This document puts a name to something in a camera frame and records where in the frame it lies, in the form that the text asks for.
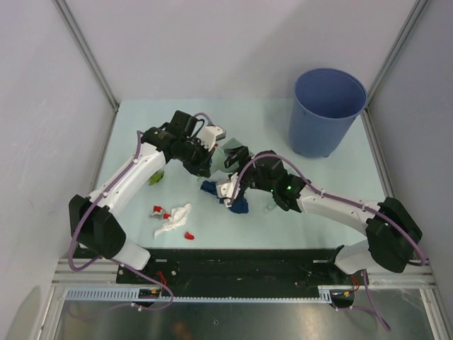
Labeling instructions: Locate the aluminium frame post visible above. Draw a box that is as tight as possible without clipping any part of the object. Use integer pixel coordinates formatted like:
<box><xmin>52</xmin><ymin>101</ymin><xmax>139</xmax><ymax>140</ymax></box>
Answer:
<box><xmin>363</xmin><ymin>0</ymin><xmax>430</xmax><ymax>106</ymax></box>
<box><xmin>51</xmin><ymin>0</ymin><xmax>120</xmax><ymax>111</ymax></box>

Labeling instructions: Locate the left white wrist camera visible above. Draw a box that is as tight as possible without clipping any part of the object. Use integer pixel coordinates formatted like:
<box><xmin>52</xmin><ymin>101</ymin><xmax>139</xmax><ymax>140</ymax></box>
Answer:
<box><xmin>197</xmin><ymin>125</ymin><xmax>227</xmax><ymax>151</ymax></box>

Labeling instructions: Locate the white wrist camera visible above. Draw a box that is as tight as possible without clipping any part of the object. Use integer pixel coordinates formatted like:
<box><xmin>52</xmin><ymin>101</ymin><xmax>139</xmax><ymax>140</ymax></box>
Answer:
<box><xmin>215</xmin><ymin>172</ymin><xmax>245</xmax><ymax>208</ymax></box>
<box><xmin>197</xmin><ymin>125</ymin><xmax>227</xmax><ymax>151</ymax></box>

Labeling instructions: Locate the grey slotted cable duct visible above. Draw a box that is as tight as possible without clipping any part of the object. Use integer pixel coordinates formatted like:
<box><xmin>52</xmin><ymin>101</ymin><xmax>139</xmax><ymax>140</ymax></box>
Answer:
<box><xmin>65</xmin><ymin>287</ymin><xmax>353</xmax><ymax>303</ymax></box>

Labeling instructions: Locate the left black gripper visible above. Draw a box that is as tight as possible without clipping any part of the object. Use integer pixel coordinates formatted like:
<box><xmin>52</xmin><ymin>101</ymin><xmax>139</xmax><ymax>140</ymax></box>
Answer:
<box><xmin>178</xmin><ymin>137</ymin><xmax>215</xmax><ymax>177</ymax></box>

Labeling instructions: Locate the large dark blue paper scrap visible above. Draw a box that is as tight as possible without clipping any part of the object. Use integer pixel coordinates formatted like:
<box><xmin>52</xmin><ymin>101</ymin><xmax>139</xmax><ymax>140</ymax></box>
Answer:
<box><xmin>200</xmin><ymin>181</ymin><xmax>249</xmax><ymax>214</ymax></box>

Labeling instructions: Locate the red grey paper scrap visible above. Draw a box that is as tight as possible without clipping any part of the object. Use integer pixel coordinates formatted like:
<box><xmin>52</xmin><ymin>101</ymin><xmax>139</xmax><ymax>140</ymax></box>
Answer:
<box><xmin>150</xmin><ymin>205</ymin><xmax>171</xmax><ymax>220</ymax></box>

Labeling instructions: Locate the small green hand brush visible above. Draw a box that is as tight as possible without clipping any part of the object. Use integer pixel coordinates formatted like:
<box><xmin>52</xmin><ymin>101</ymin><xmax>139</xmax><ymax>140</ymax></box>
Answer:
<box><xmin>210</xmin><ymin>138</ymin><xmax>253</xmax><ymax>176</ymax></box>

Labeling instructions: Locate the purple cable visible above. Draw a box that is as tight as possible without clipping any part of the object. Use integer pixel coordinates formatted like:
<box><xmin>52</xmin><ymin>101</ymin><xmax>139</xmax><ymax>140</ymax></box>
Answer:
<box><xmin>226</xmin><ymin>151</ymin><xmax>431</xmax><ymax>332</ymax></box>
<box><xmin>67</xmin><ymin>112</ymin><xmax>213</xmax><ymax>316</ymax></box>

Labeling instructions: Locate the green paper scrap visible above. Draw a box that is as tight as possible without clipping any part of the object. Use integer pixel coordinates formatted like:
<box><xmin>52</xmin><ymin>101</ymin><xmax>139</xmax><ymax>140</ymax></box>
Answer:
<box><xmin>148</xmin><ymin>170</ymin><xmax>164</xmax><ymax>186</ymax></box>

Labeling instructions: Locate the left aluminium frame post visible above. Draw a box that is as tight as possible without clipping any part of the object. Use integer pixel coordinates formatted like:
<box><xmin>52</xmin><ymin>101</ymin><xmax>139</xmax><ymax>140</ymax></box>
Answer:
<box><xmin>51</xmin><ymin>0</ymin><xmax>120</xmax><ymax>111</ymax></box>

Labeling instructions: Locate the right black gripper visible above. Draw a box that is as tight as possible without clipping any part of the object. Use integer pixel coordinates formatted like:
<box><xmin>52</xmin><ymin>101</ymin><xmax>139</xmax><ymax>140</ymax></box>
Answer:
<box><xmin>224</xmin><ymin>146</ymin><xmax>275</xmax><ymax>203</ymax></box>

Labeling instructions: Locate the white crumpled paper scrap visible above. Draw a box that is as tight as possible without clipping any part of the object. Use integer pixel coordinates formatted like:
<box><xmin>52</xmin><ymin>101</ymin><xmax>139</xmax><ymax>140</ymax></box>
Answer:
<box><xmin>154</xmin><ymin>203</ymin><xmax>193</xmax><ymax>238</ymax></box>

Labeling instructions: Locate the small red scrap bottom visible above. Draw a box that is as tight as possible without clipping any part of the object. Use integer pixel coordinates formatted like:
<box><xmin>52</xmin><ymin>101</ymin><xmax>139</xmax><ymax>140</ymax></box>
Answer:
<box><xmin>184</xmin><ymin>232</ymin><xmax>195</xmax><ymax>240</ymax></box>

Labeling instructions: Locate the green plastic dustpan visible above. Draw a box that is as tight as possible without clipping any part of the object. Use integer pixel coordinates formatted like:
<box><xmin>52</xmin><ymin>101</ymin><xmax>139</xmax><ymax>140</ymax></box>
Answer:
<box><xmin>263</xmin><ymin>200</ymin><xmax>278</xmax><ymax>213</ymax></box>

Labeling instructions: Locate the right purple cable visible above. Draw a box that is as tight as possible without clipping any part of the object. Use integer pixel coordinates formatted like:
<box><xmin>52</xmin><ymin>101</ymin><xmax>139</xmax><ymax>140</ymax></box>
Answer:
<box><xmin>226</xmin><ymin>151</ymin><xmax>431</xmax><ymax>332</ymax></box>

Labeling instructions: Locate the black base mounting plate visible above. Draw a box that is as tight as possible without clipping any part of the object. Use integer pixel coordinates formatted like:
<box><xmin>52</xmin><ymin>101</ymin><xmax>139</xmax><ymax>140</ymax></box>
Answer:
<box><xmin>72</xmin><ymin>247</ymin><xmax>369</xmax><ymax>298</ymax></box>

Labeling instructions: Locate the blue plastic waste bin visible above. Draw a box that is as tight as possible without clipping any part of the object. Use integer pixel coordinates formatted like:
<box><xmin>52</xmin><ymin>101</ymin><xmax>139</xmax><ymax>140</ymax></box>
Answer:
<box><xmin>289</xmin><ymin>68</ymin><xmax>368</xmax><ymax>158</ymax></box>

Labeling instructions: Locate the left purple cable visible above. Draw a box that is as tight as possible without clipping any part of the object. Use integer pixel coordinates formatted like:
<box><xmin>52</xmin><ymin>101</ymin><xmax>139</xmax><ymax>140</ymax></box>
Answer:
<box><xmin>67</xmin><ymin>112</ymin><xmax>213</xmax><ymax>316</ymax></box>

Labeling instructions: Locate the right aluminium frame post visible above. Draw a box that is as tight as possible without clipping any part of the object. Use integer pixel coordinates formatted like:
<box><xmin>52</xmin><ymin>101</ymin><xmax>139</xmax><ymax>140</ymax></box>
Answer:
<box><xmin>363</xmin><ymin>0</ymin><xmax>430</xmax><ymax>106</ymax></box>

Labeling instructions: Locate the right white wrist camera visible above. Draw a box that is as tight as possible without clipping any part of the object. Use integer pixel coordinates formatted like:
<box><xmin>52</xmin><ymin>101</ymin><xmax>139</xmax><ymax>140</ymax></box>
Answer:
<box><xmin>215</xmin><ymin>172</ymin><xmax>245</xmax><ymax>208</ymax></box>

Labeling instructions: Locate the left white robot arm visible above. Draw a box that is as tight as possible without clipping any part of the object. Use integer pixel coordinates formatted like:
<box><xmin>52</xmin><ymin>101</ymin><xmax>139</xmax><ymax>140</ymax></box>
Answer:
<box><xmin>69</xmin><ymin>110</ymin><xmax>226</xmax><ymax>283</ymax></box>

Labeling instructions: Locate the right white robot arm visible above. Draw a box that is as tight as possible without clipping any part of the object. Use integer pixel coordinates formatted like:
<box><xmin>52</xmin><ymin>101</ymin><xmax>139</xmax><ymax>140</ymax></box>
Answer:
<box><xmin>217</xmin><ymin>146</ymin><xmax>423</xmax><ymax>284</ymax></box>

